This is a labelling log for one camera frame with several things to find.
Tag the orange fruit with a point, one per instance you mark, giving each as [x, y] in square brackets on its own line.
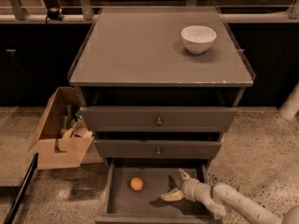
[136, 184]

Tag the grey middle drawer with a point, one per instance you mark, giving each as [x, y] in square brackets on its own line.
[157, 149]

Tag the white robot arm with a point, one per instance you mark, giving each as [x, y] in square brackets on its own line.
[257, 172]

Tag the open cardboard box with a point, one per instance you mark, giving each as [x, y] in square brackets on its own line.
[53, 151]

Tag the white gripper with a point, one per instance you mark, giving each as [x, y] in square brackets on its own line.
[190, 188]

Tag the grey top drawer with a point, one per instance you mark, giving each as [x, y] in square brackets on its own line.
[158, 118]

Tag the grey drawer cabinet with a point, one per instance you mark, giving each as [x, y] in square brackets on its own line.
[134, 56]

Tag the black bar on floor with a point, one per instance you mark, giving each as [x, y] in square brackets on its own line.
[21, 191]

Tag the small black device on ledge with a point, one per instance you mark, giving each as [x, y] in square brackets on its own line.
[55, 13]

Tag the bottles and paper in box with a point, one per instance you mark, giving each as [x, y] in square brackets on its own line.
[73, 124]

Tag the grey open bottom drawer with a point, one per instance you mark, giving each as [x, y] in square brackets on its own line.
[122, 205]

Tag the white ceramic bowl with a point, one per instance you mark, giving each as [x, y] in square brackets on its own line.
[197, 39]

